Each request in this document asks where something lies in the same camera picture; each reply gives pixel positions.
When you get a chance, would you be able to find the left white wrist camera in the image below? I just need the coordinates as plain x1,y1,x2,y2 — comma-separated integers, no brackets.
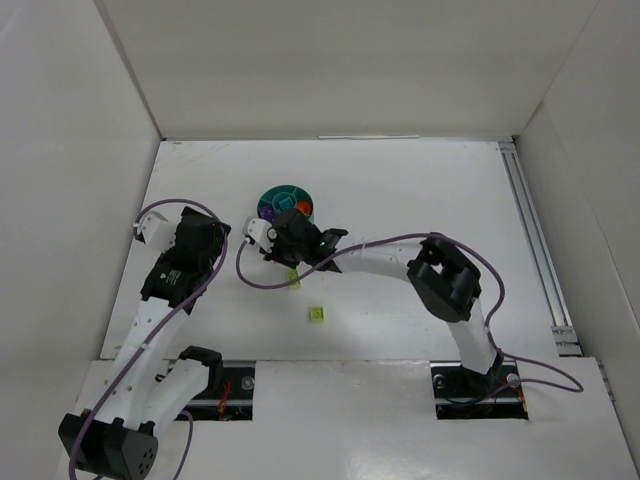
133,211,176,253

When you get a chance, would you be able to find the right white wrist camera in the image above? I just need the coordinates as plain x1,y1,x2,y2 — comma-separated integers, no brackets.
243,217,274,253

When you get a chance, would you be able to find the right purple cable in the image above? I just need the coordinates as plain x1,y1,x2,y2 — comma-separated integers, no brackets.
234,232,585,401

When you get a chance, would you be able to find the long purple lego brick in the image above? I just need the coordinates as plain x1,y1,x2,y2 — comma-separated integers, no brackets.
258,205,276,223

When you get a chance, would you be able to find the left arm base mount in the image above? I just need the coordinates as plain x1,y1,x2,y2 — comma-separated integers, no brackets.
184,361,256,422

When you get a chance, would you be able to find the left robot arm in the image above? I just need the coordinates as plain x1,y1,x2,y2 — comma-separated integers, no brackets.
58,199,231,479

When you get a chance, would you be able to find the green lego brick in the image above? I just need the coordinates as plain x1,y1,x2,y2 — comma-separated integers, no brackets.
287,269,301,290
309,306,326,323

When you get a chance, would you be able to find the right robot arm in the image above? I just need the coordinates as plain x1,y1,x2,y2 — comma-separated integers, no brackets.
246,209,501,376

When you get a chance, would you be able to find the long teal lego brick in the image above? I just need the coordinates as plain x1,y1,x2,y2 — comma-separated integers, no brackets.
277,197,297,212

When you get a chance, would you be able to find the green lego brick left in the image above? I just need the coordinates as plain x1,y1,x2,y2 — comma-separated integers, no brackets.
287,269,301,290

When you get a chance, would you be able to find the aluminium rail right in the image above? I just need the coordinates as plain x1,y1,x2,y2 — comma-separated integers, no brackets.
498,139,584,357

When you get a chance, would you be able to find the green lego brick right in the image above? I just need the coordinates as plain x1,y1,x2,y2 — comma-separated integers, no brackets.
309,306,326,323

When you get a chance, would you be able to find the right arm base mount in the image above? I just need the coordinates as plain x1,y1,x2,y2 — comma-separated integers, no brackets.
430,362,529,420

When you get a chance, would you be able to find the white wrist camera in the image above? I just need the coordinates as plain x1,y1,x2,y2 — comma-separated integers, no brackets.
133,211,176,253
243,217,274,253

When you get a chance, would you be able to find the orange round lego piece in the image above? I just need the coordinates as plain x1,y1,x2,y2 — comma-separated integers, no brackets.
297,201,312,215

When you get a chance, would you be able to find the teal round divided container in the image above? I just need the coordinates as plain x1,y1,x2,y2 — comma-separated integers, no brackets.
256,185,314,222

